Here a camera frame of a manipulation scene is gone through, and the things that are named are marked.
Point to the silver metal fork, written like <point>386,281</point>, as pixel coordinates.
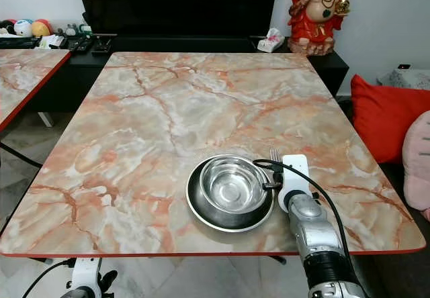
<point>275,154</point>

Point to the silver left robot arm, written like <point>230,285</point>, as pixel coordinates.
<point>75,292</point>

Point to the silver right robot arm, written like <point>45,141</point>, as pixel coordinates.
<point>322,241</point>

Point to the steel round bowl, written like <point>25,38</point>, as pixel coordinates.
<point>234,185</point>

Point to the steel round plate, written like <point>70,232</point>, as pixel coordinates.
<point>201,214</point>

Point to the marble pattern folding table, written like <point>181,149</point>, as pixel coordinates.
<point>208,110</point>
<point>27,76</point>

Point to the red cushion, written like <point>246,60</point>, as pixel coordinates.
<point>379,120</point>

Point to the pink plush pillow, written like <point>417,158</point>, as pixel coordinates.
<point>418,167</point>

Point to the grey patterned pillow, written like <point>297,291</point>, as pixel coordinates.
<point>406,78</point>

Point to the red laughing buddha statue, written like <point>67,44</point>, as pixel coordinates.
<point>316,19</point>

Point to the black television screen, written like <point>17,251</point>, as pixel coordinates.
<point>175,3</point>

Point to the dark toy ball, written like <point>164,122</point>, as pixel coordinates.
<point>7,27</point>

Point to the white blue toy ball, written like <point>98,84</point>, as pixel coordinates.
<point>23,28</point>

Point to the orange yellow toy ball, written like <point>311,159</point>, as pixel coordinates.
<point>41,27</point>

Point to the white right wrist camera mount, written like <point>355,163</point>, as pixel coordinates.
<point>295,174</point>

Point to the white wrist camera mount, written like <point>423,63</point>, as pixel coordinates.
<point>86,272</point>
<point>295,174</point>

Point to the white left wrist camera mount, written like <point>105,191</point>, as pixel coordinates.
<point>86,272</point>

